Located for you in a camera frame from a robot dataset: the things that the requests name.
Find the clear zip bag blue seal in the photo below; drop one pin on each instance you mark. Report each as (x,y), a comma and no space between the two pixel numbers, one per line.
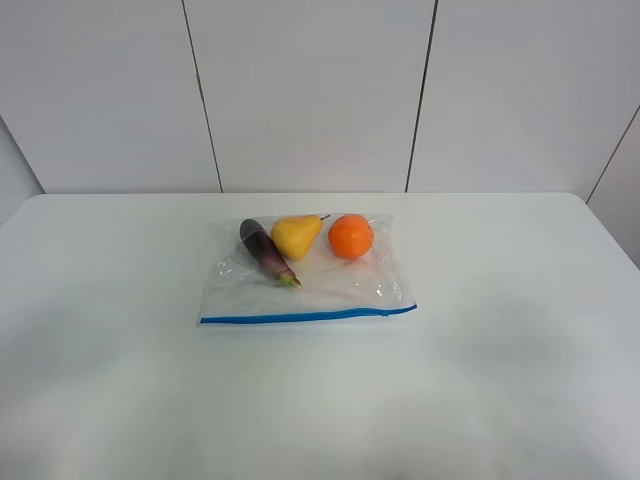
(239,292)

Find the yellow pear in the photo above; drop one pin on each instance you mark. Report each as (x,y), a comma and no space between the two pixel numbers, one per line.
(294,236)

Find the orange fruit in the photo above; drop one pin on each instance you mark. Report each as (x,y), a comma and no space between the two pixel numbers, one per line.
(350,237)

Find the purple eggplant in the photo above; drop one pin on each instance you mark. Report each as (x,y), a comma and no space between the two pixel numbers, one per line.
(263,249)

